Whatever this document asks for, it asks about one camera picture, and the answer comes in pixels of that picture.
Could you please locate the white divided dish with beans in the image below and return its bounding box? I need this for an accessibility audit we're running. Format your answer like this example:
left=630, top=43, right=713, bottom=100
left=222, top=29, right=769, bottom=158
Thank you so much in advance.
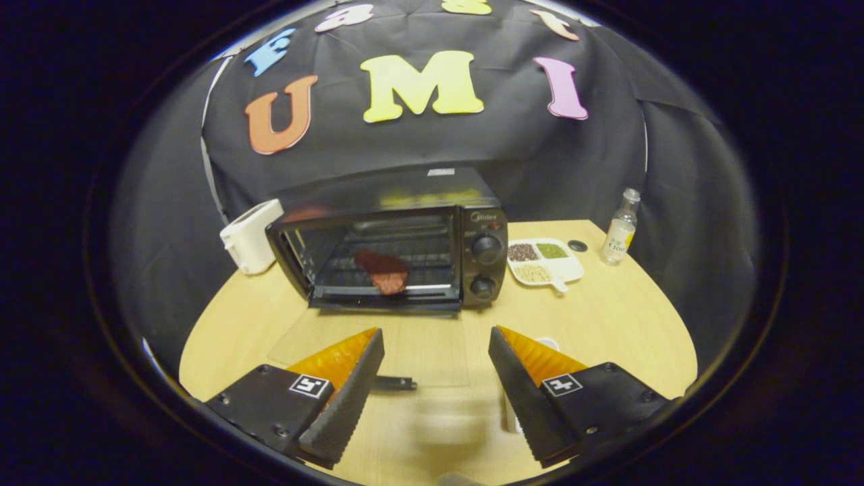
left=506, top=238, right=585, bottom=294

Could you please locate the black toaster oven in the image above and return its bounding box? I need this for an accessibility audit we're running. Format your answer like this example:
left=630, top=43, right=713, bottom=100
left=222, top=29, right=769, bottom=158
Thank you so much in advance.
left=265, top=167, right=509, bottom=392

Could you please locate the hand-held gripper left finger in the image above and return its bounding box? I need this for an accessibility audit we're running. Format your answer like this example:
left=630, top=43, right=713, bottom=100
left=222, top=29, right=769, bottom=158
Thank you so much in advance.
left=205, top=327, right=385, bottom=470

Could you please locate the white bread toaster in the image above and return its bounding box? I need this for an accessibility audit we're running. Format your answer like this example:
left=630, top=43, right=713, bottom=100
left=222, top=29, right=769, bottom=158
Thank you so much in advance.
left=219, top=198, right=285, bottom=275

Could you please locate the brown meat slice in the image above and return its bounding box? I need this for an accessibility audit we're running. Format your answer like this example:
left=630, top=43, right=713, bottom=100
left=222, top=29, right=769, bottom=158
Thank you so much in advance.
left=354, top=249, right=410, bottom=296

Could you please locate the white plastic tray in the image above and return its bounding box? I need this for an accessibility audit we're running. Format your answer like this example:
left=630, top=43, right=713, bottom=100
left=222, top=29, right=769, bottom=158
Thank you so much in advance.
left=504, top=337, right=561, bottom=434

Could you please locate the small clear glass bottle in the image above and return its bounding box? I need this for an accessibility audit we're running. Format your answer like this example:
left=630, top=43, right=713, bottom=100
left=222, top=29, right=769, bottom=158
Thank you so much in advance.
left=601, top=188, right=641, bottom=266

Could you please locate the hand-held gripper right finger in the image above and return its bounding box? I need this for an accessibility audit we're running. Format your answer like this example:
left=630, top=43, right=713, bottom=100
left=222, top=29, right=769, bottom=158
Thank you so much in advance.
left=487, top=325, right=672, bottom=469

